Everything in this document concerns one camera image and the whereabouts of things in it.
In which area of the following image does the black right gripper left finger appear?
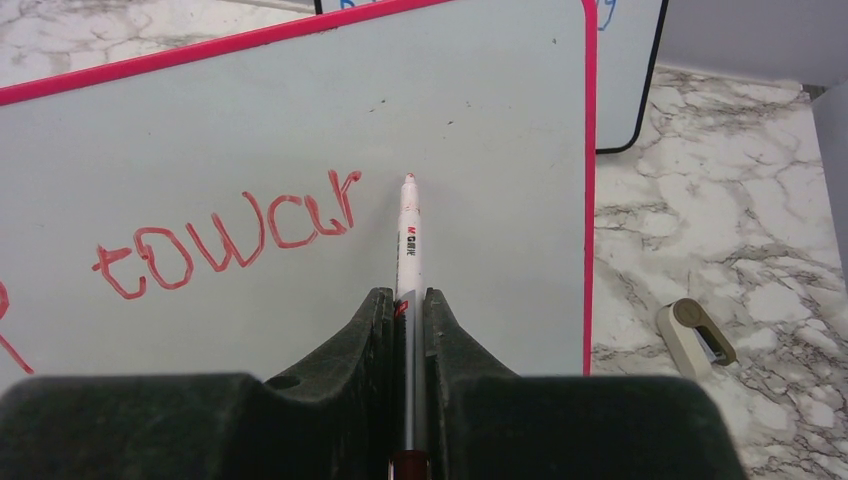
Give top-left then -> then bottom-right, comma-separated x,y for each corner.
1,288 -> 393,479

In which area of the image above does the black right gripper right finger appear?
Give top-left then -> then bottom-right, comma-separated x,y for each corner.
424,288 -> 746,479

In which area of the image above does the red capped white marker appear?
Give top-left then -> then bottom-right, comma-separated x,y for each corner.
390,173 -> 429,479

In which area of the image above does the red framed whiteboard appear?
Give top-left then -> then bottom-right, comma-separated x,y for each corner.
1,1 -> 596,387

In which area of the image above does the small whiteboard eraser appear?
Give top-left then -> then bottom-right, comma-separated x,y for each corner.
656,298 -> 737,381

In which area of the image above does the black framed written whiteboard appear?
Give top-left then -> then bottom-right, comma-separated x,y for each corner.
312,0 -> 670,156

